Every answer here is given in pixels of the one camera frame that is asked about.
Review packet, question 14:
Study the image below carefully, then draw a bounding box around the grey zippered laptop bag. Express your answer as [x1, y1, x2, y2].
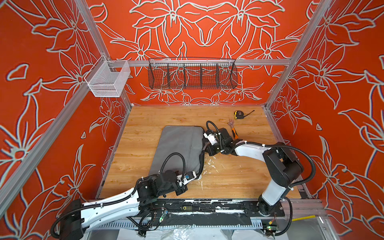
[149, 126, 204, 179]

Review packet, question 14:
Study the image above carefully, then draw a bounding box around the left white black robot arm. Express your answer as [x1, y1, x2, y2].
[50, 153, 197, 240]

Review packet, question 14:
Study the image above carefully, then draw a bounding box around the yellow black tape measure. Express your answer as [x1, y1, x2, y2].
[234, 110, 254, 120]

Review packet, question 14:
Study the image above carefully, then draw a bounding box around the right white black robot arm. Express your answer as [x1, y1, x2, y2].
[197, 126, 316, 238]

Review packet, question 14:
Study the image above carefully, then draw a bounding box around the black wire wall basket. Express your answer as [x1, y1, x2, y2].
[148, 57, 238, 90]

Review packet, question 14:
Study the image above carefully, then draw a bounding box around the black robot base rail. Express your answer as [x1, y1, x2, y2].
[125, 197, 286, 229]

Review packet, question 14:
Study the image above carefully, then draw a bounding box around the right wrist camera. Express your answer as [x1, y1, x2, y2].
[204, 133, 218, 146]

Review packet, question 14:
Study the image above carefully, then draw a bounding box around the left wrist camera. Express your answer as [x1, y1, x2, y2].
[178, 171, 198, 185]

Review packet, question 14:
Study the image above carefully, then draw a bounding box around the white wire mesh basket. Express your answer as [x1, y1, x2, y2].
[85, 57, 131, 98]

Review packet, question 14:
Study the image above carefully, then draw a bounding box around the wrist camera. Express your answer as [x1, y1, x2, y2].
[178, 171, 198, 185]
[204, 133, 218, 146]

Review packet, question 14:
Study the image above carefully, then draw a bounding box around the orange handled adjustable wrench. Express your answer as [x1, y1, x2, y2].
[228, 119, 239, 140]

